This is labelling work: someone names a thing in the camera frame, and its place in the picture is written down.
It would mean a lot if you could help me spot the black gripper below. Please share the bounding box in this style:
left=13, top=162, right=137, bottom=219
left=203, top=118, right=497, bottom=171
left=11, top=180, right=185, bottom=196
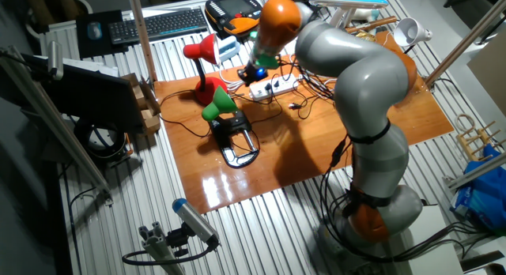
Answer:
left=236, top=63, right=268, bottom=88

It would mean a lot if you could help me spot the black lamp power cord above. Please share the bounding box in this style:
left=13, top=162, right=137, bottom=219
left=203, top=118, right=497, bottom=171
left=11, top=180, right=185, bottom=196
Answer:
left=159, top=79, right=284, bottom=154
left=231, top=81, right=278, bottom=110
left=287, top=85, right=321, bottom=120

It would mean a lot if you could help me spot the green clamp desk lamp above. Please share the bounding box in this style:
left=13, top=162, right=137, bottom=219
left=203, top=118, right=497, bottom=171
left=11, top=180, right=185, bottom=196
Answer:
left=201, top=85, right=261, bottom=169

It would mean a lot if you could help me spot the red desk lamp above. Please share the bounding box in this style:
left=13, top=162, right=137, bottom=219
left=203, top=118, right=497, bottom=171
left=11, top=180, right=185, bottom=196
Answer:
left=182, top=32, right=229, bottom=107

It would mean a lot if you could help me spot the white power strip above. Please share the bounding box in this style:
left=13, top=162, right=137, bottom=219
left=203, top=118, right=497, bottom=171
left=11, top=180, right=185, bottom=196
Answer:
left=248, top=73, right=302, bottom=101

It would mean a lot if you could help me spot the white and blue LED lamp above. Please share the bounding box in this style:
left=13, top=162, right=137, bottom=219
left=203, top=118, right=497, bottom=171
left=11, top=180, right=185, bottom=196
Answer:
left=308, top=0, right=391, bottom=30

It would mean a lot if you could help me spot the white shade desk lamp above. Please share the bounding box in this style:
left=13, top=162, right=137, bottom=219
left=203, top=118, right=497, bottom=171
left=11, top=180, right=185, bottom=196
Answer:
left=393, top=17, right=434, bottom=62

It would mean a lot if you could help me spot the robot teach pendant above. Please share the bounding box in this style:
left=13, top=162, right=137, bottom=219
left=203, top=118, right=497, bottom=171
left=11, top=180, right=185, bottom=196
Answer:
left=204, top=0, right=266, bottom=40

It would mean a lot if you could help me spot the black keyboard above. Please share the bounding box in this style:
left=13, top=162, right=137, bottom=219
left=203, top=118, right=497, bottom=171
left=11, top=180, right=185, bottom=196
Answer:
left=108, top=6, right=210, bottom=46

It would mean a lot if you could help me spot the brown cardboard box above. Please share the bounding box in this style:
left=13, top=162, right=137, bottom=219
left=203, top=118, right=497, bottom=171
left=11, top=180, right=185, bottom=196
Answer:
left=120, top=72, right=162, bottom=136

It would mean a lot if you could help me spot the black monitor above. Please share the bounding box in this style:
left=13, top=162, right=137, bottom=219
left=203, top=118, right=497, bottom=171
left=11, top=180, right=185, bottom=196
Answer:
left=23, top=53, right=145, bottom=134

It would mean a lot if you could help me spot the grey computer mouse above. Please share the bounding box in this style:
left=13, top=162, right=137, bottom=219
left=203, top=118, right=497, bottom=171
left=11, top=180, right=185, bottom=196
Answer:
left=86, top=21, right=104, bottom=41

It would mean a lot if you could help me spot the black mouse pad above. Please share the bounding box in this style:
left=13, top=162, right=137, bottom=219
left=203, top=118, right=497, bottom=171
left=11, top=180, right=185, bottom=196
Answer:
left=74, top=9, right=130, bottom=61

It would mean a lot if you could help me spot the slanted aluminium profile bar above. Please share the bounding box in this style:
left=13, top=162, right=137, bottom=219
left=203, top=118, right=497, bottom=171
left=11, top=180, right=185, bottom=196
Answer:
left=0, top=45, right=114, bottom=207

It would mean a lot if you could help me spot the wooden rack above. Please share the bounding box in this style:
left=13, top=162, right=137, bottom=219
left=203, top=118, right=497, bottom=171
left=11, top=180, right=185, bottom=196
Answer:
left=454, top=115, right=506, bottom=161

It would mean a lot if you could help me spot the beige cardboard panel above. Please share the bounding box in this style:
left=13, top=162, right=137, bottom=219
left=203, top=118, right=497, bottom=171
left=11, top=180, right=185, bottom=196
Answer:
left=466, top=29, right=506, bottom=118

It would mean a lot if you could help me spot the blue plastic bag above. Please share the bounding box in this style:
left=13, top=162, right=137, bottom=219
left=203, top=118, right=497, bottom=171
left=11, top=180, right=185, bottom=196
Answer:
left=450, top=144, right=506, bottom=232

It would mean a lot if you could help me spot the braided white cord with plug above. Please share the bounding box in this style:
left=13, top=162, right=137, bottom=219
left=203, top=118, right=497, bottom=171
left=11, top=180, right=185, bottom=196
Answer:
left=219, top=65, right=254, bottom=92

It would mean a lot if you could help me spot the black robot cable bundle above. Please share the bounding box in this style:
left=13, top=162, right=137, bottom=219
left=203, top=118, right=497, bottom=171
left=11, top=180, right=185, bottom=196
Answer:
left=318, top=134, right=499, bottom=264

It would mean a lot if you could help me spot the wooden handle tool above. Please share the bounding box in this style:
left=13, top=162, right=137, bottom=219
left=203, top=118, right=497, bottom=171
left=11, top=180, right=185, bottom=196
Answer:
left=346, top=16, right=398, bottom=34

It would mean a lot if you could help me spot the black round cable coil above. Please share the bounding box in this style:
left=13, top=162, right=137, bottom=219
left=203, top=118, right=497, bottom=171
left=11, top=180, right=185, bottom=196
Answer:
left=73, top=116, right=134, bottom=168

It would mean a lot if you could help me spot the silver camera with blue end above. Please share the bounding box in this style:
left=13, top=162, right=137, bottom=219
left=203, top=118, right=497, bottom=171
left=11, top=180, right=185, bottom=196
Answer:
left=172, top=198, right=221, bottom=248

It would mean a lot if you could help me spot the silver camera on bar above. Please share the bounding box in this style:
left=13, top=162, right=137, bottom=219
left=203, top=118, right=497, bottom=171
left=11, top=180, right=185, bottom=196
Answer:
left=46, top=40, right=65, bottom=81

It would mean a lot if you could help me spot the short aluminium camera stand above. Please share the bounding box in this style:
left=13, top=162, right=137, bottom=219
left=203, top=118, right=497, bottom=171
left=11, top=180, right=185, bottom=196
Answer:
left=138, top=221, right=187, bottom=275

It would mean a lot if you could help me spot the black camera cable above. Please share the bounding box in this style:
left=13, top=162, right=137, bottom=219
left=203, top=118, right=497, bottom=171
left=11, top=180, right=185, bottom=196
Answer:
left=121, top=235, right=221, bottom=266

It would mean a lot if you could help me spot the slanted aluminium post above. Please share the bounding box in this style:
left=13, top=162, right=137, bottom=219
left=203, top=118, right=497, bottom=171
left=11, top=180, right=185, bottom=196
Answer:
left=425, top=0, right=506, bottom=89

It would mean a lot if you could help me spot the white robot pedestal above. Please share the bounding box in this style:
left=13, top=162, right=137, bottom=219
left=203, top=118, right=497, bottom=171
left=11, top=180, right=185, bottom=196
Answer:
left=315, top=203, right=466, bottom=275

